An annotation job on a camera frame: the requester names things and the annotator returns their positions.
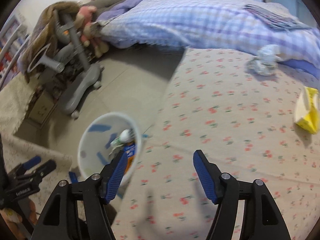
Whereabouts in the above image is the blue checked quilt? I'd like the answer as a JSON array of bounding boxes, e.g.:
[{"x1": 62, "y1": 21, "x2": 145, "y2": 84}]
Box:
[{"x1": 98, "y1": 0, "x2": 319, "y2": 77}]

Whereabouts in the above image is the white tissue paper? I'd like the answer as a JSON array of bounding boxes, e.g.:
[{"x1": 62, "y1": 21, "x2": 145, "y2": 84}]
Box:
[{"x1": 246, "y1": 44, "x2": 283, "y2": 76}]

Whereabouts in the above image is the cherry print tablecloth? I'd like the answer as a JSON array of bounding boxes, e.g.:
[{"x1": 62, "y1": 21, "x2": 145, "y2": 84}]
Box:
[{"x1": 112, "y1": 48, "x2": 319, "y2": 239}]

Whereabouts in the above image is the pink plush monkey toy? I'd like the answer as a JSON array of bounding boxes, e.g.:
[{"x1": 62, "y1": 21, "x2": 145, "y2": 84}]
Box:
[{"x1": 74, "y1": 5, "x2": 109, "y2": 58}]

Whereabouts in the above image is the person's left hand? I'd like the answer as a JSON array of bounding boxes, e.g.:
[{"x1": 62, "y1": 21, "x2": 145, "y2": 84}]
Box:
[{"x1": 1, "y1": 199, "x2": 37, "y2": 240}]

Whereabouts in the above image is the brown blanket on chair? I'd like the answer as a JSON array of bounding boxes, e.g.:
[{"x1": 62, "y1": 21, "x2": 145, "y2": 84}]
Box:
[{"x1": 18, "y1": 1, "x2": 80, "y2": 83}]

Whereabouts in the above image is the yellow white paper bag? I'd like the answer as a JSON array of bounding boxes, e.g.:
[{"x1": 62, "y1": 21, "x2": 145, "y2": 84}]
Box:
[{"x1": 293, "y1": 87, "x2": 319, "y2": 134}]

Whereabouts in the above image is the white plastic trash bin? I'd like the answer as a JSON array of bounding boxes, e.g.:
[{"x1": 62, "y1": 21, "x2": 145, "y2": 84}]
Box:
[{"x1": 78, "y1": 112, "x2": 142, "y2": 186}]

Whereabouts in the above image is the blue cracker box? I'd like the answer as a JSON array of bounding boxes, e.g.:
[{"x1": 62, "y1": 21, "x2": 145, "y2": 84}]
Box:
[{"x1": 123, "y1": 141, "x2": 136, "y2": 173}]

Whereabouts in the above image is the grey kids desk chair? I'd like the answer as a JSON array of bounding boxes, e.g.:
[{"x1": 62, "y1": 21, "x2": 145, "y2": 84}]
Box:
[{"x1": 27, "y1": 10, "x2": 104, "y2": 119}]

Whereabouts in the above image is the white AD milk bottle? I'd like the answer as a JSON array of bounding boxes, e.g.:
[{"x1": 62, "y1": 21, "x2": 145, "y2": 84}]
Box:
[{"x1": 110, "y1": 129, "x2": 135, "y2": 147}]

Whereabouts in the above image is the bookshelf with books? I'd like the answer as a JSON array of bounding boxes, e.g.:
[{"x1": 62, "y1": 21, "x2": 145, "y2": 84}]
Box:
[{"x1": 0, "y1": 15, "x2": 29, "y2": 89}]

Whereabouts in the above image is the folded striped cloth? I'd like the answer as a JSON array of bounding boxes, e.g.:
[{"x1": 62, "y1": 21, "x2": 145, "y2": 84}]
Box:
[{"x1": 243, "y1": 4, "x2": 311, "y2": 31}]

